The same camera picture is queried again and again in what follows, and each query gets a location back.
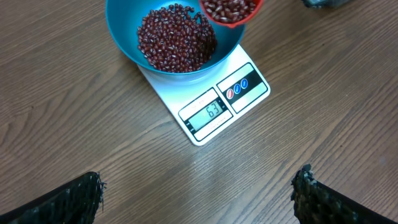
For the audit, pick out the red beans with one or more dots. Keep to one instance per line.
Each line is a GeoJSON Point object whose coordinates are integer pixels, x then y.
{"type": "Point", "coordinates": [173, 40]}

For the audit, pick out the clear plastic food container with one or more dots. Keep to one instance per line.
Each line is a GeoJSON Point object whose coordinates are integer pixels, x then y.
{"type": "Point", "coordinates": [318, 4]}

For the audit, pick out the blue metal bowl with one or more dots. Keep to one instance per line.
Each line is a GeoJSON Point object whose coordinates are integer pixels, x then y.
{"type": "Point", "coordinates": [124, 17]}

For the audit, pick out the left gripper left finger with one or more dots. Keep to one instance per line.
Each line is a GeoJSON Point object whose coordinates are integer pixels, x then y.
{"type": "Point", "coordinates": [77, 201]}

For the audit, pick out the red measuring scoop blue handle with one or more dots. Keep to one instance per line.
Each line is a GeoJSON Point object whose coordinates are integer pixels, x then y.
{"type": "Point", "coordinates": [230, 13]}

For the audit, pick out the white digital kitchen scale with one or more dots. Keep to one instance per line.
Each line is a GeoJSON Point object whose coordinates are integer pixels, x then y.
{"type": "Point", "coordinates": [206, 103]}

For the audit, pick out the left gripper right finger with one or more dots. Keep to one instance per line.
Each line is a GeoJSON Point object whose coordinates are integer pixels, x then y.
{"type": "Point", "coordinates": [315, 203]}

